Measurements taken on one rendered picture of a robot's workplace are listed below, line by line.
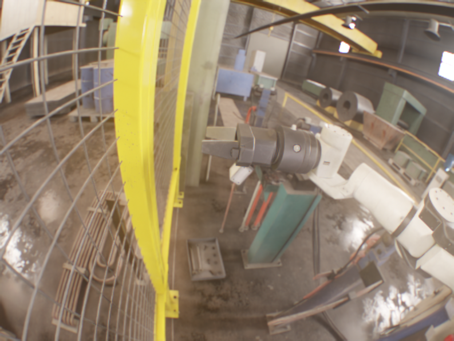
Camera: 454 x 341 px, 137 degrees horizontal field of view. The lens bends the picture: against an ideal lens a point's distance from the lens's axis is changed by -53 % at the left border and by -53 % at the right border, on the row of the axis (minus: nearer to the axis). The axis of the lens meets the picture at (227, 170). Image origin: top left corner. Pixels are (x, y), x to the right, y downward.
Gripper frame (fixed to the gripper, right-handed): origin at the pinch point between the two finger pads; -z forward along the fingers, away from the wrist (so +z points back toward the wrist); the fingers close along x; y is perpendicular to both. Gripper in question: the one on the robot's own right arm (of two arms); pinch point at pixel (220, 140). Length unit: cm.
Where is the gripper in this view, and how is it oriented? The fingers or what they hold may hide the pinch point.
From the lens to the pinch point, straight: 35.6
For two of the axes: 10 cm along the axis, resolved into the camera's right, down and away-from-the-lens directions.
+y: 1.3, -8.7, -4.8
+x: 0.0, -4.8, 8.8
